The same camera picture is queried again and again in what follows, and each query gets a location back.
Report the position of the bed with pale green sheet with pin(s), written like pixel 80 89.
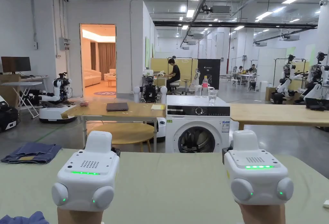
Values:
pixel 169 188

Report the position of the dark blue folded garment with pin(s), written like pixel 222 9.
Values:
pixel 33 152

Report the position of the person's body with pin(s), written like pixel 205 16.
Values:
pixel 23 218

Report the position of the group of people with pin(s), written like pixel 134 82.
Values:
pixel 243 71

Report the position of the small white object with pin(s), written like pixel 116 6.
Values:
pixel 326 203

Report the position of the black standing banner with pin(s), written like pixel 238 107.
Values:
pixel 212 73

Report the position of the person's left hand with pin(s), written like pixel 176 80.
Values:
pixel 79 217

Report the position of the grey wall electrical box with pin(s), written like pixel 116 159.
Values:
pixel 64 44

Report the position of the cream armchair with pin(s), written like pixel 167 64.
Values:
pixel 111 74

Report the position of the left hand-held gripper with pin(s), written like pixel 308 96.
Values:
pixel 86 182

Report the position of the cream sofa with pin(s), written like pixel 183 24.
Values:
pixel 91 77

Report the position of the person's right hand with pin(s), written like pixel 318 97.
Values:
pixel 262 215

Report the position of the white humanoid robot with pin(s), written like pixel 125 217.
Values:
pixel 285 80
pixel 314 90

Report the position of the black and white robot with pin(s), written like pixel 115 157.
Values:
pixel 150 91

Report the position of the white wheeled robot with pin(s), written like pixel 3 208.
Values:
pixel 55 112

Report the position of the black computer monitor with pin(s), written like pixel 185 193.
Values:
pixel 16 63

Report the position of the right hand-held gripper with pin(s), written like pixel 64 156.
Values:
pixel 257 180

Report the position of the black and white device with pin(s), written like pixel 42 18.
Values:
pixel 7 120

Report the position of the white washing machine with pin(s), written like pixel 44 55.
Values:
pixel 174 131

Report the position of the brown cardboard carton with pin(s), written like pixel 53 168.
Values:
pixel 9 93

